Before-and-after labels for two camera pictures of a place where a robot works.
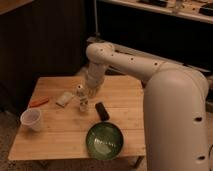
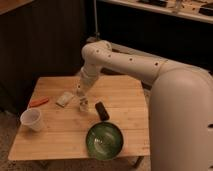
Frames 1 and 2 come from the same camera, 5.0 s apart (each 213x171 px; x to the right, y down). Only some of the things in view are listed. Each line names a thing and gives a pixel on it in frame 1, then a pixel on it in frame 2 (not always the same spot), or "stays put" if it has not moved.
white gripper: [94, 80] to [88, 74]
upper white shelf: [201, 10] stays put
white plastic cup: [31, 118] stays put
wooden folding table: [68, 111] stays put
